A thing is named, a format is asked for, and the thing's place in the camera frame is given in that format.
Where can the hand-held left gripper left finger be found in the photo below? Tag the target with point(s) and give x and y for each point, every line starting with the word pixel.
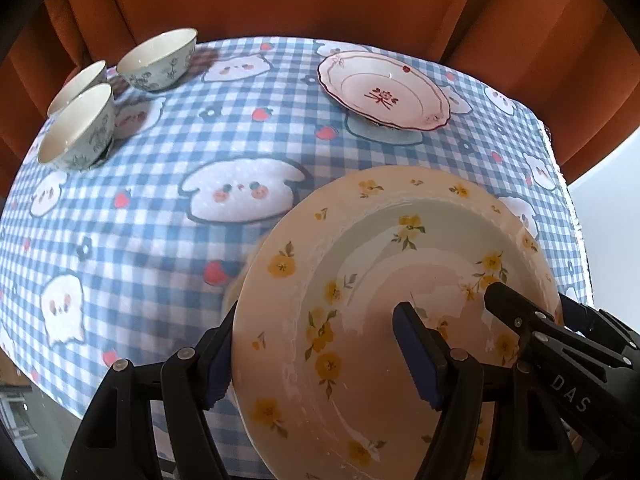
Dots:
pixel 220 377

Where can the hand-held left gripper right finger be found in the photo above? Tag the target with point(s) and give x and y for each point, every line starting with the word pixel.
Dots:
pixel 419 360

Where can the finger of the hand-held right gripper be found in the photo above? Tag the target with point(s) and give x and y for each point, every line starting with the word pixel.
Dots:
pixel 515 310
pixel 607 332

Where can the yellow floral plate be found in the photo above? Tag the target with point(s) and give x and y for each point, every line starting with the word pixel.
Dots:
pixel 360 270

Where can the green floral bowl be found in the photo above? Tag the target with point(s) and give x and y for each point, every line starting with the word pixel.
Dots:
pixel 80 82
pixel 80 130
pixel 159 62

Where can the blue checked printed tablecloth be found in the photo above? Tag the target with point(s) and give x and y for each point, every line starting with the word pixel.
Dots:
pixel 150 220

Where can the red patterned scalloped plate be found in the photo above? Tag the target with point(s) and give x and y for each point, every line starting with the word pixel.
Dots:
pixel 385 91

